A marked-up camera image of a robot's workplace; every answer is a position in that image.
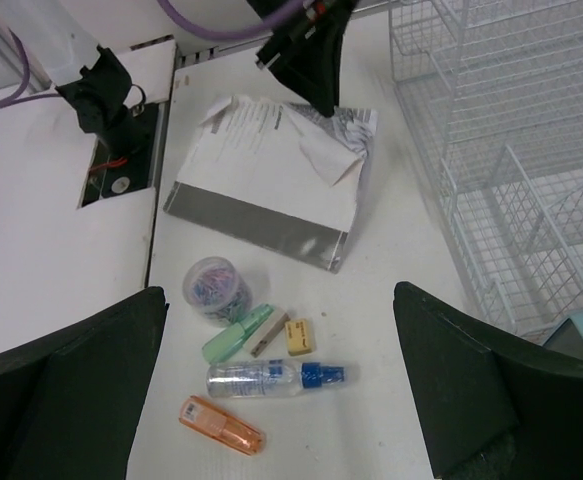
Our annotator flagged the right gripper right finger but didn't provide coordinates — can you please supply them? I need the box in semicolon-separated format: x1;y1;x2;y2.
393;281;583;479

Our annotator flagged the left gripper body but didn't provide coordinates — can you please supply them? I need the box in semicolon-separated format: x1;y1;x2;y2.
256;0;356;70

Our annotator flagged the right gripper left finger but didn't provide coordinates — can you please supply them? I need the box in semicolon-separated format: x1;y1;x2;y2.
0;286;167;479

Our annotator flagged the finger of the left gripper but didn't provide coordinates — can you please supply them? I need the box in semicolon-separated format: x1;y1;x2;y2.
270;23;344;118

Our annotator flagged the clear blue spray bottle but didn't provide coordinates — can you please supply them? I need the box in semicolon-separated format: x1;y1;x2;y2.
206;359;360;399

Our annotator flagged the clear jar of paperclips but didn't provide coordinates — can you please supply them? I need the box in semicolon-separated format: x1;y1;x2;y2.
182;256;252;328

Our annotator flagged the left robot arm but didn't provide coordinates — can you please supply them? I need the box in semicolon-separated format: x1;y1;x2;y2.
0;1;357;110

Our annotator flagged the green highlighter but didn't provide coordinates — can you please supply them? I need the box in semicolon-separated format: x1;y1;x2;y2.
202;304;275;364

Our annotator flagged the yellow eraser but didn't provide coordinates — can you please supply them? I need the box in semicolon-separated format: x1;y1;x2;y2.
285;319;315;356

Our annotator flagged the grey white eraser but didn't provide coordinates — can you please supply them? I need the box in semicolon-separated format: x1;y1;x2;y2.
243;308;290;358

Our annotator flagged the white wire desk organizer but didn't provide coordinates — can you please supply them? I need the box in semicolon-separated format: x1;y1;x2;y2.
388;1;583;343

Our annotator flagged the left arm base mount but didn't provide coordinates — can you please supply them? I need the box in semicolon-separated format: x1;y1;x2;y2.
57;46;162;207

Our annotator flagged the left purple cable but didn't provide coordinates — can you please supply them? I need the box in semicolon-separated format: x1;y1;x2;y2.
0;0;305;111

